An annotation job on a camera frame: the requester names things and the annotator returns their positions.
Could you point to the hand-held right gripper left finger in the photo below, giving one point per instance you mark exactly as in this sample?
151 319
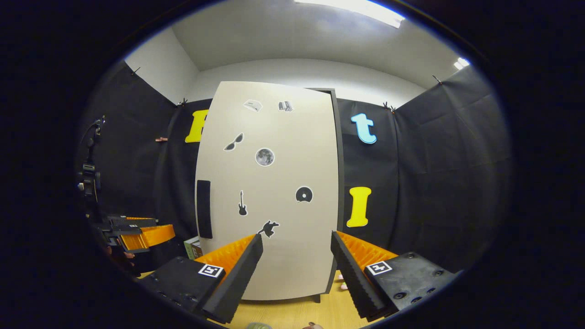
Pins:
237 278

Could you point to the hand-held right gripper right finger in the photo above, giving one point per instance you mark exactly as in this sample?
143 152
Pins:
354 278

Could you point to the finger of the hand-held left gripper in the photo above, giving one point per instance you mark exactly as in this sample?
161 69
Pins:
125 230
132 223

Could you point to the beige cabinet door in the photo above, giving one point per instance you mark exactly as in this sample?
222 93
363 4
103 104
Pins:
283 237

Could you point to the small pink white object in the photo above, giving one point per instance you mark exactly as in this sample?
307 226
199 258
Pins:
343 285

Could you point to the small pink brown object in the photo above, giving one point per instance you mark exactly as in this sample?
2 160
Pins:
313 326

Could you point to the brown cloth clip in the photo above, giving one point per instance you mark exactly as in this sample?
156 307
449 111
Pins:
161 139

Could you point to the black backdrop cloth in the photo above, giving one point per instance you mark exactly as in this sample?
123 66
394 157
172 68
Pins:
434 183

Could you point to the small ceiling light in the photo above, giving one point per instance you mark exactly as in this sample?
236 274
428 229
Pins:
461 63

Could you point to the long ceiling light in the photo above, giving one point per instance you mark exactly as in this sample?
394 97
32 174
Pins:
356 9

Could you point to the black camera stand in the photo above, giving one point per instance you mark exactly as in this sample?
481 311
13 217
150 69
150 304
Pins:
89 178

